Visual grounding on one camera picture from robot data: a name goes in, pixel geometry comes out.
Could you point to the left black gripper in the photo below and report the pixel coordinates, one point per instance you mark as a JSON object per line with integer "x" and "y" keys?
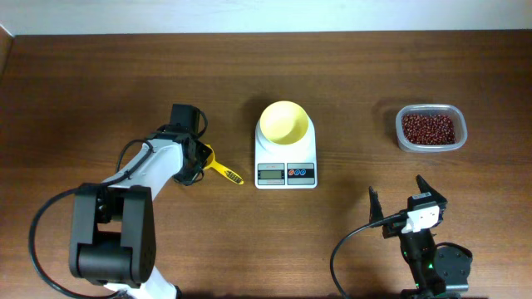
{"x": 193, "y": 167}

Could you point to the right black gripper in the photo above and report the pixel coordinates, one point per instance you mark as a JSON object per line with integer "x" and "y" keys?
{"x": 396, "y": 228}

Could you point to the yellow measuring scoop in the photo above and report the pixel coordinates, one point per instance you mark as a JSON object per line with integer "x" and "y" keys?
{"x": 228, "y": 173}

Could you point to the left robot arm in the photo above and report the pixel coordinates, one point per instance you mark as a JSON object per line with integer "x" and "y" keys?
{"x": 113, "y": 241}

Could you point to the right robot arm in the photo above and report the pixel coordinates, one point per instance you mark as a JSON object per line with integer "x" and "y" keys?
{"x": 439, "y": 270}

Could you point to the white digital kitchen scale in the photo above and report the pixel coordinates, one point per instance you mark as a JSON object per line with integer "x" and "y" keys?
{"x": 286, "y": 166}

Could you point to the pale yellow bowl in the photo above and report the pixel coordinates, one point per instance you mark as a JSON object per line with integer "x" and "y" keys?
{"x": 284, "y": 123}

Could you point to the red beans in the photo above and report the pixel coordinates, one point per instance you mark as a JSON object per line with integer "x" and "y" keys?
{"x": 428, "y": 129}

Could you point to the clear plastic container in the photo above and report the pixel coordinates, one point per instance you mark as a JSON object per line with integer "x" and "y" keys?
{"x": 454, "y": 113}

